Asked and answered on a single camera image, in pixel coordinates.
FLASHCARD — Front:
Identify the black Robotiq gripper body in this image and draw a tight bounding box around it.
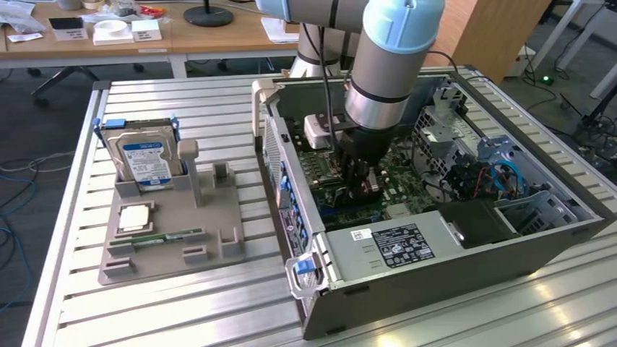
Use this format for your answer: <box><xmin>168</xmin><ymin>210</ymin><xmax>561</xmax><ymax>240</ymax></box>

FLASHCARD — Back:
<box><xmin>336</xmin><ymin>124</ymin><xmax>397</xmax><ymax>166</ymax></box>

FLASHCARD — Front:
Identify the RAM stick with white label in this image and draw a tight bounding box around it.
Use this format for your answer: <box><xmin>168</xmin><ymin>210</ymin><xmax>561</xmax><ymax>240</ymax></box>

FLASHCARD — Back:
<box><xmin>316</xmin><ymin>180</ymin><xmax>344</xmax><ymax>196</ymax></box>

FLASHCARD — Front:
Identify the green motherboard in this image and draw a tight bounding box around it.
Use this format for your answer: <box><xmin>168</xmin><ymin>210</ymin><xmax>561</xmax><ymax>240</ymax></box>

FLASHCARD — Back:
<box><xmin>293</xmin><ymin>137</ymin><xmax>443</xmax><ymax>232</ymax></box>

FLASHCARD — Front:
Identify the perforated metal disk bay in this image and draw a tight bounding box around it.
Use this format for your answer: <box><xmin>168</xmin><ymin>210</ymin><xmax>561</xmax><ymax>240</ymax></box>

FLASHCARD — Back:
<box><xmin>413</xmin><ymin>104</ymin><xmax>483</xmax><ymax>174</ymax></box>

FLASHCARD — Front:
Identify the grey power supply unit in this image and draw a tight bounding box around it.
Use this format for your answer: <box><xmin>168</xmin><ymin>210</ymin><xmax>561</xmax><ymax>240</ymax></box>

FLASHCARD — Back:
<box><xmin>325</xmin><ymin>211</ymin><xmax>467</xmax><ymax>283</ymax></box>

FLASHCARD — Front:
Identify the open grey PC case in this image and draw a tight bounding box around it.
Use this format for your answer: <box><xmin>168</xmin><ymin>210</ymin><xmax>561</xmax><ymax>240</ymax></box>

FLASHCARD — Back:
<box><xmin>251</xmin><ymin>68</ymin><xmax>607</xmax><ymax>340</ymax></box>

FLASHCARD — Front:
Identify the silver metal drive cage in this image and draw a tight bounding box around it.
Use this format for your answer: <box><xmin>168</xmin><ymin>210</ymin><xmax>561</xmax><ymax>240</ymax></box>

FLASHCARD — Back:
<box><xmin>493</xmin><ymin>191</ymin><xmax>580</xmax><ymax>236</ymax></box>

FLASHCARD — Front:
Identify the stack of white papers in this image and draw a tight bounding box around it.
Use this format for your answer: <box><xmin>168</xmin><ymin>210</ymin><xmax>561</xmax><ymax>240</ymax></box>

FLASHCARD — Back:
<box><xmin>260</xmin><ymin>16</ymin><xmax>303</xmax><ymax>44</ymax></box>

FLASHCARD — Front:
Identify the grey plastic parts rack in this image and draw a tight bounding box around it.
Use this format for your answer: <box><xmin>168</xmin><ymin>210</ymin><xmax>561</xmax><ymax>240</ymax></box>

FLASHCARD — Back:
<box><xmin>98</xmin><ymin>140</ymin><xmax>248</xmax><ymax>286</ymax></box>

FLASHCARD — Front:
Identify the wooden cabinet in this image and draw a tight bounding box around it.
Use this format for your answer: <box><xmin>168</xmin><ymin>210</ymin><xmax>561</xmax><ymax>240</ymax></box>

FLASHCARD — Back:
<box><xmin>424</xmin><ymin>0</ymin><xmax>553</xmax><ymax>82</ymax></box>

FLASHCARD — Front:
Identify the white box with red dot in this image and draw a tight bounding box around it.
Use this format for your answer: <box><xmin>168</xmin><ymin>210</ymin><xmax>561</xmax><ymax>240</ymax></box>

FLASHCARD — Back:
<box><xmin>513</xmin><ymin>45</ymin><xmax>537</xmax><ymax>79</ymax></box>

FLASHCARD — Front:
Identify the loose green RAM stick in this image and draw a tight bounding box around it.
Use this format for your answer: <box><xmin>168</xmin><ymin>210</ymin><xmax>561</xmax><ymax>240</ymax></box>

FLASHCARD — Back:
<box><xmin>130</xmin><ymin>227</ymin><xmax>204</xmax><ymax>247</ymax></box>

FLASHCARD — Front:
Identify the silver CPU chip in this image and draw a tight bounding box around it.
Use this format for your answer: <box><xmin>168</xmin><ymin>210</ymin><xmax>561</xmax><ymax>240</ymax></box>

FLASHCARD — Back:
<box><xmin>118</xmin><ymin>207</ymin><xmax>152</xmax><ymax>232</ymax></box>

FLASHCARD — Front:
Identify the black round lamp base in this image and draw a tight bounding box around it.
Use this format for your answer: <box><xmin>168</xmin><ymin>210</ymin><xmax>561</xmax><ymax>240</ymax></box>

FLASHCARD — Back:
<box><xmin>183</xmin><ymin>0</ymin><xmax>236</xmax><ymax>27</ymax></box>

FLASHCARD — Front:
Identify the white labelled box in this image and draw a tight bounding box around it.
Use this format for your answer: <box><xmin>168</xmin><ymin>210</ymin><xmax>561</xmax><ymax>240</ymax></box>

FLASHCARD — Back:
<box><xmin>131</xmin><ymin>20</ymin><xmax>162</xmax><ymax>43</ymax></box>

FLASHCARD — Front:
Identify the black office chair base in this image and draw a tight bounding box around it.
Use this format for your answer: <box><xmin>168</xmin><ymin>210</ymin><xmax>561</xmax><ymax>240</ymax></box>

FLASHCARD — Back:
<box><xmin>28</xmin><ymin>64</ymin><xmax>146</xmax><ymax>108</ymax></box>

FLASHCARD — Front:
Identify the black and white label box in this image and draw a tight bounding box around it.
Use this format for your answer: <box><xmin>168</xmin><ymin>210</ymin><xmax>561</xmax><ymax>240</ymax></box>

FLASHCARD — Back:
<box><xmin>50</xmin><ymin>17</ymin><xmax>90</xmax><ymax>41</ymax></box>

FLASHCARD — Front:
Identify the wooden office desk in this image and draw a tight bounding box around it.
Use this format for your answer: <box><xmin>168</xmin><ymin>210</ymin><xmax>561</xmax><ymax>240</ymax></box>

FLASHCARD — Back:
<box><xmin>0</xmin><ymin>0</ymin><xmax>437</xmax><ymax>69</ymax></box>

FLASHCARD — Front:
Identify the clear plastic bag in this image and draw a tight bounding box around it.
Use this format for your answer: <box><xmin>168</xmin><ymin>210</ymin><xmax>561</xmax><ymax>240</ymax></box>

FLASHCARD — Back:
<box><xmin>0</xmin><ymin>1</ymin><xmax>47</xmax><ymax>33</ymax></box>

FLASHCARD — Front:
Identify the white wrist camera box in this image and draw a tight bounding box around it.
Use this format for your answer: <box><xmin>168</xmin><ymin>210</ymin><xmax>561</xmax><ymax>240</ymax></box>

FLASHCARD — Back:
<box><xmin>303</xmin><ymin>114</ymin><xmax>361</xmax><ymax>150</ymax></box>

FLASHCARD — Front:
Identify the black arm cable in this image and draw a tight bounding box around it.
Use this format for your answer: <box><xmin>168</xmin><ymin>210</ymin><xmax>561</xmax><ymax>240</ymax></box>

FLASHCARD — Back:
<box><xmin>316</xmin><ymin>25</ymin><xmax>340</xmax><ymax>145</ymax></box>

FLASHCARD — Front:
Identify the blue data wire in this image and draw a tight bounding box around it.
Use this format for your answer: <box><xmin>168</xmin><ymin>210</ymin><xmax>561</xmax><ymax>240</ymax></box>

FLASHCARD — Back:
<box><xmin>496</xmin><ymin>158</ymin><xmax>529</xmax><ymax>196</ymax></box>

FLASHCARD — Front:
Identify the hard disk with blue bracket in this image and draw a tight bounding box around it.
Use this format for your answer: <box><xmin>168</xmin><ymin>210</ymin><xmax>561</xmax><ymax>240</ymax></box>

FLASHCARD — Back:
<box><xmin>94</xmin><ymin>116</ymin><xmax>183</xmax><ymax>188</ymax></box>

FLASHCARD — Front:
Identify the white frame table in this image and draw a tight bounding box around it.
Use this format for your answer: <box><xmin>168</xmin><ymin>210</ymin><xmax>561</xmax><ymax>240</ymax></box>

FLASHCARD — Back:
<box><xmin>528</xmin><ymin>0</ymin><xmax>617</xmax><ymax>100</ymax></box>

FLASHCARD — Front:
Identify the white floor cable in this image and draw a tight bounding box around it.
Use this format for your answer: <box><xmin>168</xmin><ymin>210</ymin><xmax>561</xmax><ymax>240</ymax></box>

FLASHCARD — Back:
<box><xmin>0</xmin><ymin>151</ymin><xmax>74</xmax><ymax>174</ymax></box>

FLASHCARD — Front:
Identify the blue floor cable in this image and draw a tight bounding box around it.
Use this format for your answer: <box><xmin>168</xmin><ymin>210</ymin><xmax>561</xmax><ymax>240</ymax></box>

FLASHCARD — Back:
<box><xmin>0</xmin><ymin>173</ymin><xmax>38</xmax><ymax>312</ymax></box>

